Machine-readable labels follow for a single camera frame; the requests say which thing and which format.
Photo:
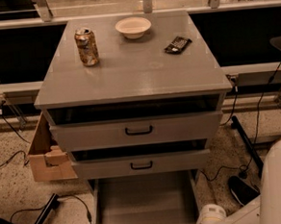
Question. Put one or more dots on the grey drawer cabinet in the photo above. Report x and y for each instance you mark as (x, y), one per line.
(134, 79)

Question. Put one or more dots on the grey drawer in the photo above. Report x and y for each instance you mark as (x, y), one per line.
(121, 133)
(161, 198)
(138, 165)

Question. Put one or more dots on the white paper bowl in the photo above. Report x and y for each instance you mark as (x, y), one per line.
(133, 27)

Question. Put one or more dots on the cardboard box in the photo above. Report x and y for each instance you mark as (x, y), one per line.
(48, 162)

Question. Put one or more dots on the black sneaker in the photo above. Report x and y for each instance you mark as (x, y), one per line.
(241, 191)

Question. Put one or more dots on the black snack wrapper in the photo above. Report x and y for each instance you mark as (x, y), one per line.
(178, 45)

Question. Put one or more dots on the grey middle drawer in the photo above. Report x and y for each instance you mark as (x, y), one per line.
(138, 165)

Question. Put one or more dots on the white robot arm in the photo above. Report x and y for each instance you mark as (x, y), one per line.
(264, 209)

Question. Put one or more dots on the black stand leg right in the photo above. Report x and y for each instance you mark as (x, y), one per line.
(249, 146)

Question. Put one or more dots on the grey top drawer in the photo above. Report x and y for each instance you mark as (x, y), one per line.
(121, 133)

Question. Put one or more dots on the grey bottom drawer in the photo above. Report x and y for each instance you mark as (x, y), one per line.
(161, 198)

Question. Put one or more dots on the crumpled soda can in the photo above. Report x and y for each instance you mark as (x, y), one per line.
(87, 47)

